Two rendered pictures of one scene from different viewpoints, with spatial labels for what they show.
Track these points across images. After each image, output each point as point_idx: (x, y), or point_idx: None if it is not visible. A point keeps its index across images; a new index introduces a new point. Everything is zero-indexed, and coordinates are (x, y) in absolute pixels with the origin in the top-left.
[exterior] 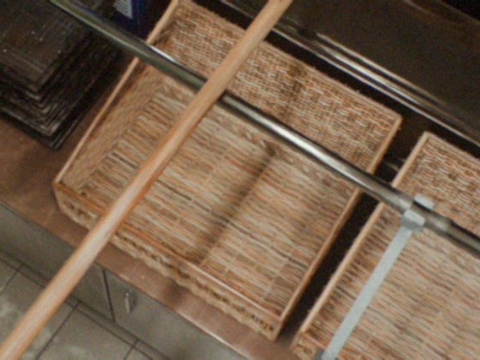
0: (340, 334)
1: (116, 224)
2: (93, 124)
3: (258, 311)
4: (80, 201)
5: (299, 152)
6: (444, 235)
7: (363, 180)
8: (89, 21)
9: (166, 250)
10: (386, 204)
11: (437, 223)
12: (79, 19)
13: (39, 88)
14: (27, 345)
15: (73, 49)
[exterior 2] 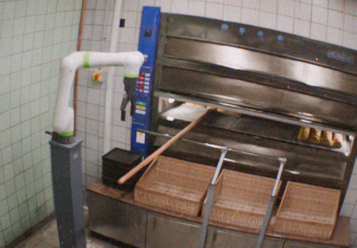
0: (215, 177)
1: (166, 145)
2: (142, 175)
3: (192, 202)
4: (142, 188)
5: (199, 144)
6: (231, 150)
7: (213, 145)
8: (149, 132)
9: (166, 194)
10: (218, 148)
11: (229, 148)
12: (147, 132)
13: (130, 164)
14: (155, 155)
15: (136, 160)
